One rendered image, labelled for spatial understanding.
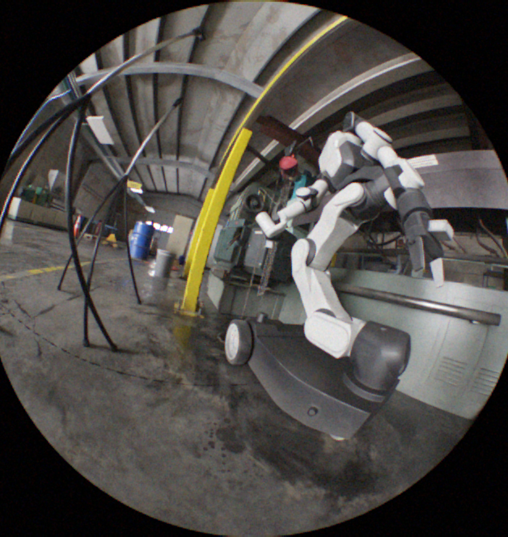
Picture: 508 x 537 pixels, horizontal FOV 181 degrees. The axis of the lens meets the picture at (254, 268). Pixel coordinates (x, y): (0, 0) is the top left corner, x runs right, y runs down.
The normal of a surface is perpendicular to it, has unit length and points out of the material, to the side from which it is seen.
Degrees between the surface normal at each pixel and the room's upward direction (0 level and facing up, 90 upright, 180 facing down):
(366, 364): 90
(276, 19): 171
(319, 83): 180
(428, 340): 90
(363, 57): 180
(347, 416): 90
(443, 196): 90
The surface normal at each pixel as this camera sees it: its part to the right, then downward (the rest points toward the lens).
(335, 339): -0.89, -0.24
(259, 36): -0.38, 0.92
